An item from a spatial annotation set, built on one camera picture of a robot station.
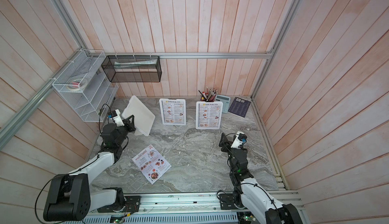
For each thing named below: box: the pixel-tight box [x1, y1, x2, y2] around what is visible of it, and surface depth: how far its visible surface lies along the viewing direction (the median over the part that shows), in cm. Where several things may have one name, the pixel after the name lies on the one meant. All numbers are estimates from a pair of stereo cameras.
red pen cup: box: [198, 86, 218, 102], surface depth 106 cm
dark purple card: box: [227, 96, 252, 118], surface depth 116 cm
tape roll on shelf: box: [67, 78, 88, 92], surface depth 75 cm
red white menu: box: [131, 143, 172, 185], surface depth 88 cm
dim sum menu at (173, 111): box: [161, 100, 185, 124], surface depth 97 cm
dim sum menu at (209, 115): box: [198, 102, 222, 128], surface depth 97 cm
